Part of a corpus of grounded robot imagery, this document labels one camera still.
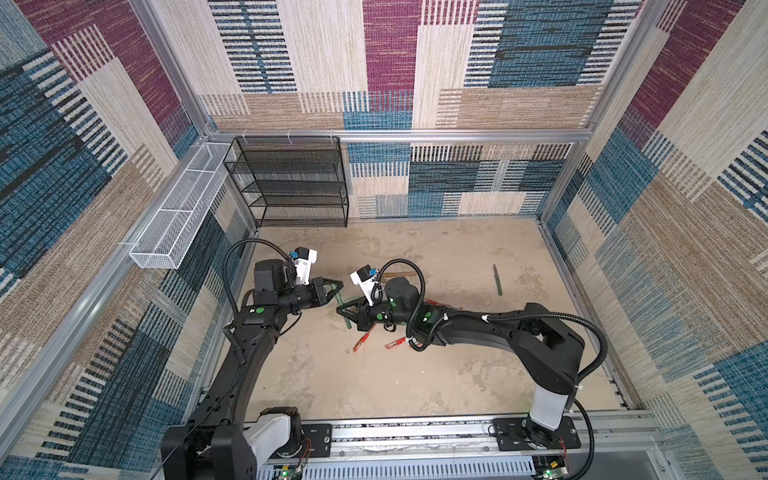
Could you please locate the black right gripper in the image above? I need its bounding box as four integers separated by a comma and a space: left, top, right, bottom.
337, 294, 411, 332

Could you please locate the dark green marker pen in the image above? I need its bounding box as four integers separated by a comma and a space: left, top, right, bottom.
492, 264, 503, 296

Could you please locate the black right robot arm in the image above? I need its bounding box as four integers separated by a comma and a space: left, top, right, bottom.
336, 259, 608, 432

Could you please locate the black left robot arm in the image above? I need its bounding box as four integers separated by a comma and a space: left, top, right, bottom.
157, 242, 343, 479

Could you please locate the red pen leftmost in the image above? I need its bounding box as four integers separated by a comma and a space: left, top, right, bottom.
353, 327, 374, 353

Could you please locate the red pen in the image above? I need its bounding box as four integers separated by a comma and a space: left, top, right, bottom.
385, 337, 407, 350
353, 327, 374, 353

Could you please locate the red pen middle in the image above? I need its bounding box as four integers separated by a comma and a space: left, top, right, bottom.
385, 337, 407, 350

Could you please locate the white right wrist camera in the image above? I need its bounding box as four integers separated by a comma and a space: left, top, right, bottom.
350, 265, 379, 307

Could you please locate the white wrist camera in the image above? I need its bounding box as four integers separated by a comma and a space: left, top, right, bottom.
290, 247, 318, 285
350, 265, 379, 307

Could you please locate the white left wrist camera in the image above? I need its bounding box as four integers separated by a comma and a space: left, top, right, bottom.
290, 247, 318, 285

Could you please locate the black wire mesh shelf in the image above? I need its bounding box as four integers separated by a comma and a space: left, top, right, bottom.
224, 136, 350, 228

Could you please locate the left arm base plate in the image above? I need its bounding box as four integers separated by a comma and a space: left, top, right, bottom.
269, 423, 333, 462

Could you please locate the aluminium front rail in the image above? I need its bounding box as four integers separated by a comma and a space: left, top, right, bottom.
254, 406, 673, 479

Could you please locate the white wire mesh basket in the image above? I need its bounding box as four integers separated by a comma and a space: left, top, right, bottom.
129, 143, 229, 270

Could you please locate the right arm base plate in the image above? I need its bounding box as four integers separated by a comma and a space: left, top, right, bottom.
488, 416, 582, 451

